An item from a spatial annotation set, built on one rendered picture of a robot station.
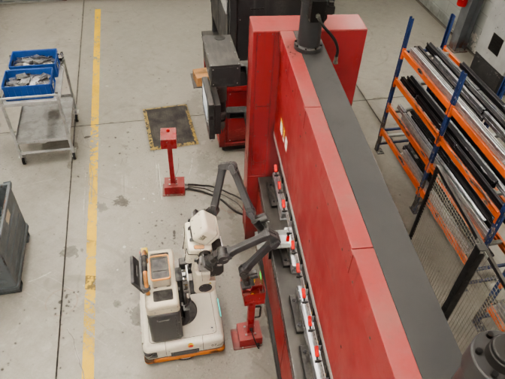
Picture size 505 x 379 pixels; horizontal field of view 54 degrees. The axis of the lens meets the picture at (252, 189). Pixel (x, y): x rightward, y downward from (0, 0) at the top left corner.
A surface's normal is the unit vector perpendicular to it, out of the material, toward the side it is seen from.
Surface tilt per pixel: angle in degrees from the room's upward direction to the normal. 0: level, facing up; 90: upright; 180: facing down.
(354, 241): 0
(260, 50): 90
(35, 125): 0
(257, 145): 90
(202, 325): 0
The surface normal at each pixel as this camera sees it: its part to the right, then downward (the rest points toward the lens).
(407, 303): 0.04, -0.72
